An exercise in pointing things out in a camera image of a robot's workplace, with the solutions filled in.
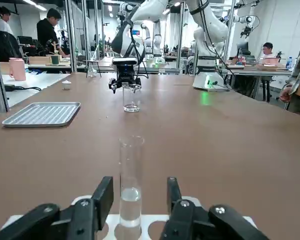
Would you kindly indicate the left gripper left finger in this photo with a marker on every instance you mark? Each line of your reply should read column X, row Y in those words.
column 85, row 215

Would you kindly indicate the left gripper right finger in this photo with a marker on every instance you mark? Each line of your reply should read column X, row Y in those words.
column 187, row 220

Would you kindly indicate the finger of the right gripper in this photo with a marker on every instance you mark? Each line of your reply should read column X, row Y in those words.
column 115, row 83
column 137, row 85

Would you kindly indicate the tall glass beaker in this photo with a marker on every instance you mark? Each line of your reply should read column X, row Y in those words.
column 131, row 108

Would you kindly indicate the glass test tube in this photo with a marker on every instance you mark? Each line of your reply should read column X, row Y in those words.
column 130, row 205

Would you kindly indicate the white test tube rack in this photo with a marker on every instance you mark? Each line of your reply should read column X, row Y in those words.
column 144, row 218

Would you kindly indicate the glass burner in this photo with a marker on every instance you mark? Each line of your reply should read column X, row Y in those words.
column 91, row 73

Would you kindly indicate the small white lidded cup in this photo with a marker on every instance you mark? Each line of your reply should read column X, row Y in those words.
column 66, row 85

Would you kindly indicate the green mug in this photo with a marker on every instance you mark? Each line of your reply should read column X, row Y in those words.
column 56, row 60

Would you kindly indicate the ribbed metal tray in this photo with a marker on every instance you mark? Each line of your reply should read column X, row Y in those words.
column 40, row 113

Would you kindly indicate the pink plastic pitcher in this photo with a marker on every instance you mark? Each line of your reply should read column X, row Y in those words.
column 17, row 70

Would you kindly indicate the clear water bottle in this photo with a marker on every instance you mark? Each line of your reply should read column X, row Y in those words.
column 290, row 63

